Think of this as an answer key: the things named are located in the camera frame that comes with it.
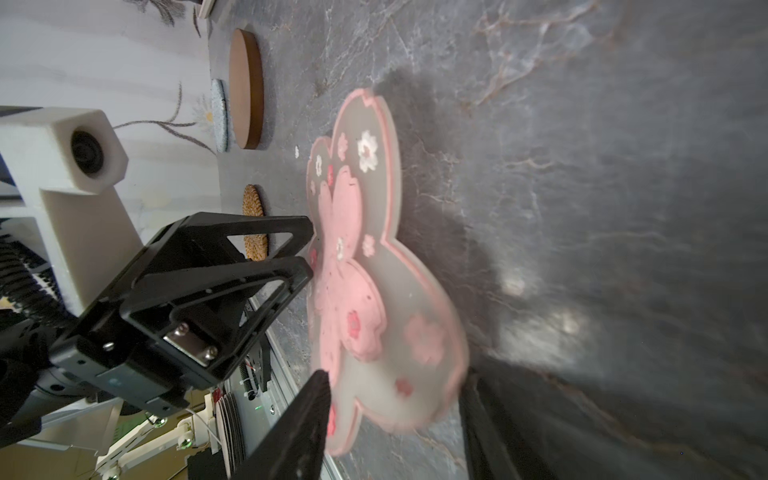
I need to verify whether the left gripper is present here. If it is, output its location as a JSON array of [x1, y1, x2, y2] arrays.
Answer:
[[49, 212, 312, 416]]

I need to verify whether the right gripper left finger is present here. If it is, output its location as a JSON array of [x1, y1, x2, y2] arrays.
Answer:
[[233, 369, 331, 480]]

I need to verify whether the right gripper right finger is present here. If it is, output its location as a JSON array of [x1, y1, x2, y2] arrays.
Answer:
[[459, 371, 555, 479]]

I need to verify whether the pink cherry blossom coaster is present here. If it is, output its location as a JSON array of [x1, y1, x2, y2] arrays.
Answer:
[[306, 89, 469, 456]]

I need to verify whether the brown round wooden coaster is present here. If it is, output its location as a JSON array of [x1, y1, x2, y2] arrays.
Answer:
[[229, 29, 265, 150]]

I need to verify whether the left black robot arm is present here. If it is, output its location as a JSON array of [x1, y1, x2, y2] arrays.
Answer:
[[1, 212, 313, 446]]

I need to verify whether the woven rattan round coaster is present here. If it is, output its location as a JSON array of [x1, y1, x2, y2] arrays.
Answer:
[[241, 184, 270, 263]]

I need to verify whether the grey blue round coaster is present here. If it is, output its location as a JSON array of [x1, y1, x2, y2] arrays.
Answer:
[[211, 79, 229, 153]]

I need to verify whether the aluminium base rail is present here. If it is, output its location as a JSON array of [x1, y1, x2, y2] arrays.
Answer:
[[89, 287, 343, 480]]

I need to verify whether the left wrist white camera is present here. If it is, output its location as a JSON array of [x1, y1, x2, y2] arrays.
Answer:
[[1, 106, 143, 315]]

